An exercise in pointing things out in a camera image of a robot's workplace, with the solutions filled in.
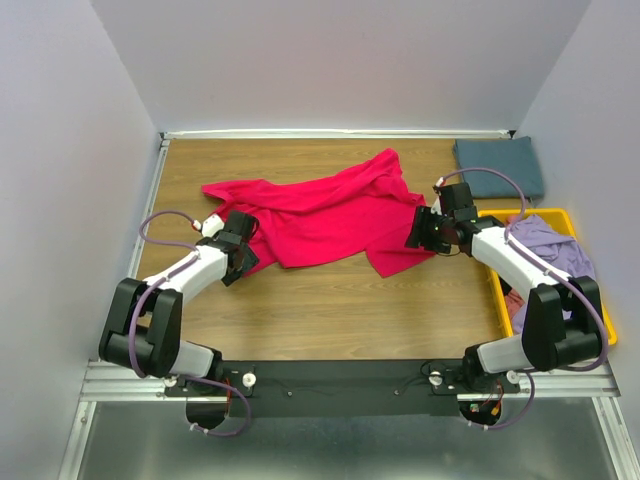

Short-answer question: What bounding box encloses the aluminium rail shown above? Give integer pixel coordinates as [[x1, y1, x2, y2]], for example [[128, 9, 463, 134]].
[[80, 361, 620, 402], [102, 139, 171, 362]]

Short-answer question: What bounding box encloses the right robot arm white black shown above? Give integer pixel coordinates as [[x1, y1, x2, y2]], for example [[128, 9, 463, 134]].
[[406, 206, 609, 392]]

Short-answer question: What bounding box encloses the aluminium left side rail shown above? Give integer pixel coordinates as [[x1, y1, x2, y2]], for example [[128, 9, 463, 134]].
[[102, 139, 171, 362]]

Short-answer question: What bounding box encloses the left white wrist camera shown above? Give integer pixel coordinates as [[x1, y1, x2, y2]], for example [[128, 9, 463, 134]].
[[191, 214, 224, 237]]

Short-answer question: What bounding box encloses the red t shirt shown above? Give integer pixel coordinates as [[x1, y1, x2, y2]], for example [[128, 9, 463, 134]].
[[201, 149, 434, 278]]

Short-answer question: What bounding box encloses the aluminium front rail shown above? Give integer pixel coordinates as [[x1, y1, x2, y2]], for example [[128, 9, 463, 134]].
[[80, 361, 620, 402]]

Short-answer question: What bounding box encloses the yellow plastic bin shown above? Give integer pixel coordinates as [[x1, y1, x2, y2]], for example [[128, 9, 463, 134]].
[[478, 208, 618, 346]]

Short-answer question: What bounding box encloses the lavender t shirt in bin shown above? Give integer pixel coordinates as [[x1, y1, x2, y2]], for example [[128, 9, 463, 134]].
[[500, 215, 596, 333]]

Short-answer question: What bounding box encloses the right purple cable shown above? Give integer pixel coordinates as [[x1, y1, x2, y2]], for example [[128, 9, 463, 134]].
[[438, 167, 610, 431]]

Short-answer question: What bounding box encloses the folded grey-blue t shirt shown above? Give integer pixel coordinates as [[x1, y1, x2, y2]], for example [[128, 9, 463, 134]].
[[453, 137, 545, 199]]

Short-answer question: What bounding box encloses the pink garment in bin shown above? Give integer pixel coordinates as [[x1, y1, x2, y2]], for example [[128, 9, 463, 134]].
[[504, 290, 525, 320]]

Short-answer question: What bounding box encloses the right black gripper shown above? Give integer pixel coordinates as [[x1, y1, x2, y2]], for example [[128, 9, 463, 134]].
[[402, 205, 453, 255]]

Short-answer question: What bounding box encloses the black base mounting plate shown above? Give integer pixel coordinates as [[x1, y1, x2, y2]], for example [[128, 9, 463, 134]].
[[164, 359, 520, 419]]

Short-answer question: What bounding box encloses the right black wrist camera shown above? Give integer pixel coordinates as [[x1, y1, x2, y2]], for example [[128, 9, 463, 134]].
[[431, 182, 478, 222]]

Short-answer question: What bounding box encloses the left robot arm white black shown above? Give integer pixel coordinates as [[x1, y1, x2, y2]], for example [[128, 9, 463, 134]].
[[98, 210, 259, 395]]

